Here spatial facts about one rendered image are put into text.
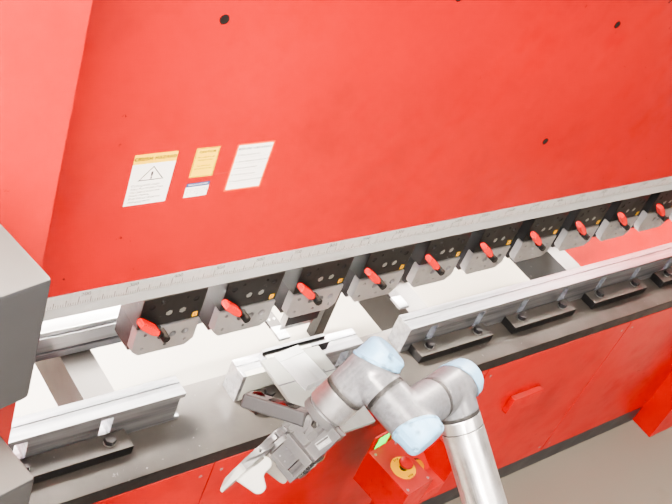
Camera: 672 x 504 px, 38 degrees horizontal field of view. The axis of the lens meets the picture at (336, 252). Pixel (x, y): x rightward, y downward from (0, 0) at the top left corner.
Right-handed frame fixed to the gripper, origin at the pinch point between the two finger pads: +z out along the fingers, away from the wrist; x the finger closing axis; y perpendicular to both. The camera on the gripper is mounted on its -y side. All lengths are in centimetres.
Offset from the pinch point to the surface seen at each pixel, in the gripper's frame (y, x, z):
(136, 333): -40.3, 24.9, 6.1
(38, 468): -36, 29, 44
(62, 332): -62, 48, 29
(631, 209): 0, 155, -93
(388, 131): -36, 38, -59
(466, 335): -5, 134, -31
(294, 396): -16, 69, 2
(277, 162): -42, 20, -40
